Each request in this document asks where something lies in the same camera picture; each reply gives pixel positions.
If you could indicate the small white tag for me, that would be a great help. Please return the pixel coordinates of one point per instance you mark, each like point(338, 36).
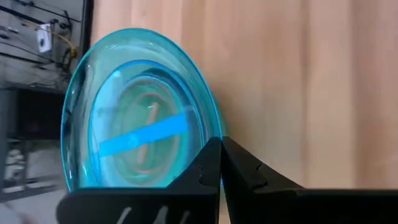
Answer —
point(43, 39)

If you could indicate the blue transparent plastic plate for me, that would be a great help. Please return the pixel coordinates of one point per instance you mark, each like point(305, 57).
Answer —
point(146, 135)

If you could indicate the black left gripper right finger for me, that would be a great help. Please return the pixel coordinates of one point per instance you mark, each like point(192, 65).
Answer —
point(280, 205)

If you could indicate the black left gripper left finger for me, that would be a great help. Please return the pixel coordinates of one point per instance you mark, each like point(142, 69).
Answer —
point(140, 205)

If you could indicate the black metal table frame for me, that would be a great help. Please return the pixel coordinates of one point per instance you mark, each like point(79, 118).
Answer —
point(88, 18)

